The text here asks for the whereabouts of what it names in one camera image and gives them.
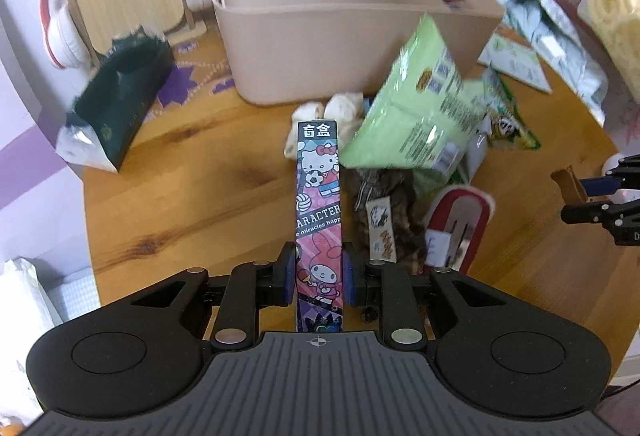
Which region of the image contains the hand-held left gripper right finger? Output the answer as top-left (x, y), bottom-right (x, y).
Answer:
top-left (344, 243), bottom-right (508, 350)

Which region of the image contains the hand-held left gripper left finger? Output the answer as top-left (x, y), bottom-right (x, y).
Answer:
top-left (131, 241), bottom-right (296, 351)

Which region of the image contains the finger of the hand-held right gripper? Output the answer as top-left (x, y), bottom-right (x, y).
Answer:
top-left (560, 200), bottom-right (640, 230)
top-left (580, 176), bottom-right (640, 198)

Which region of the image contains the small brown item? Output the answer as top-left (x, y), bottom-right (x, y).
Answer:
top-left (551, 169), bottom-right (587, 206)

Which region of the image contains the cartoon print long box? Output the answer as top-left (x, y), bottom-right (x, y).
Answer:
top-left (293, 119), bottom-right (347, 333)

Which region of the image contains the beige storage bin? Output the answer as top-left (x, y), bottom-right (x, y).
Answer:
top-left (209, 0), bottom-right (506, 108)

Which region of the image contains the wooden desktop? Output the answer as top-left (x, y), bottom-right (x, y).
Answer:
top-left (75, 14), bottom-right (632, 369)

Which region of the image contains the dark brown snack packet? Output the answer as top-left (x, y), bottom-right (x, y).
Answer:
top-left (349, 167), bottom-right (432, 275)

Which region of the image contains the green yellow cartoon snack bag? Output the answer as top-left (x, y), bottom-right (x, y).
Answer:
top-left (481, 70), bottom-right (543, 152)

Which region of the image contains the red and white packet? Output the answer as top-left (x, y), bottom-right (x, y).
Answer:
top-left (424, 185), bottom-right (497, 275)

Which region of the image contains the clear white packet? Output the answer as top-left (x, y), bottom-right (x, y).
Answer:
top-left (449, 130), bottom-right (490, 188)

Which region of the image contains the flat pale green packet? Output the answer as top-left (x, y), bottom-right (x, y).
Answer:
top-left (477, 33), bottom-right (554, 95)

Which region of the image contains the pale green plastic bag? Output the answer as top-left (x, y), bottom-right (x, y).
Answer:
top-left (499, 0), bottom-right (609, 128)

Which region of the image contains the rolled yellow towel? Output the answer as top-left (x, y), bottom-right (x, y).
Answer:
top-left (577, 0), bottom-right (640, 88)

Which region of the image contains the light green snack bag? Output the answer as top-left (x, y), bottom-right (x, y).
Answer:
top-left (342, 13), bottom-right (490, 178)

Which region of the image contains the dark green foil bag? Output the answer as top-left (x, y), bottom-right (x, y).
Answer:
top-left (54, 32), bottom-right (177, 175)

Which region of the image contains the white plastic bag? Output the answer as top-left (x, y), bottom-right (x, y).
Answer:
top-left (0, 256), bottom-right (68, 419)

